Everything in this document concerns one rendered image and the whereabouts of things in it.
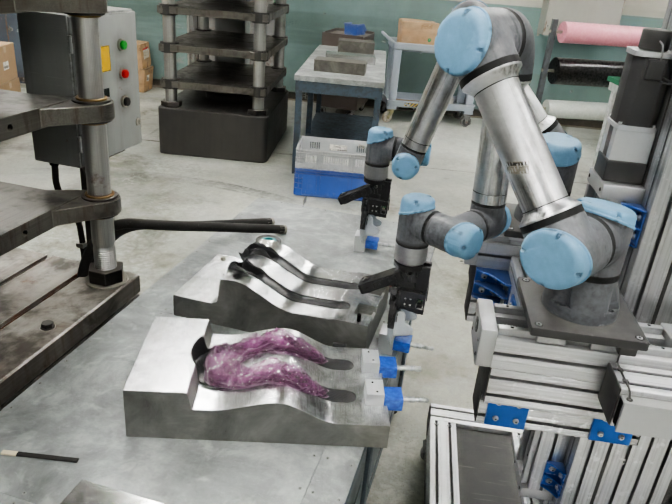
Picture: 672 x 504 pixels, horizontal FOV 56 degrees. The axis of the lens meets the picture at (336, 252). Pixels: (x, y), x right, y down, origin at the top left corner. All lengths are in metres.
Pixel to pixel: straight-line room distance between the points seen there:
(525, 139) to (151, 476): 0.89
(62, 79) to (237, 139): 3.71
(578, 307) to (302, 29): 6.83
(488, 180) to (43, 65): 1.18
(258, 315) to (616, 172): 0.88
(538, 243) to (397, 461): 1.45
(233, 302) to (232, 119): 3.97
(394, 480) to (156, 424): 1.27
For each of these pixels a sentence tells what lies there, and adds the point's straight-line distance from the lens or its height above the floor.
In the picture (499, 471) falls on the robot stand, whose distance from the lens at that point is 2.20.
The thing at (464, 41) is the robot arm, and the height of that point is 1.54.
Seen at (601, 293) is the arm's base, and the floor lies 1.10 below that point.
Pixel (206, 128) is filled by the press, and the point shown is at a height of 0.26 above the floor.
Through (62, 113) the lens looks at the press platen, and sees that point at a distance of 1.64.
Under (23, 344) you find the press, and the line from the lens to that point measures 1.65.
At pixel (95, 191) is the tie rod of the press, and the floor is 1.06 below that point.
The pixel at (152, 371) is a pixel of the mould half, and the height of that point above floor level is 0.91.
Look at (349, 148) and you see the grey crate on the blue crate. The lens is 5.04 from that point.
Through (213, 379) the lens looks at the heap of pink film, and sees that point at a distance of 1.29.
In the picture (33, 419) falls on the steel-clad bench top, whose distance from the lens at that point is 1.40.
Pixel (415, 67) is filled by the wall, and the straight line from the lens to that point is 7.90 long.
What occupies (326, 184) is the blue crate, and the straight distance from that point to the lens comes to 4.74.
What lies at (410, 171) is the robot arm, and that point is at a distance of 1.76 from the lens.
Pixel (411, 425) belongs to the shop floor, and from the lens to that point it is 2.61.
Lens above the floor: 1.66
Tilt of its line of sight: 25 degrees down
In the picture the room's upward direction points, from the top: 5 degrees clockwise
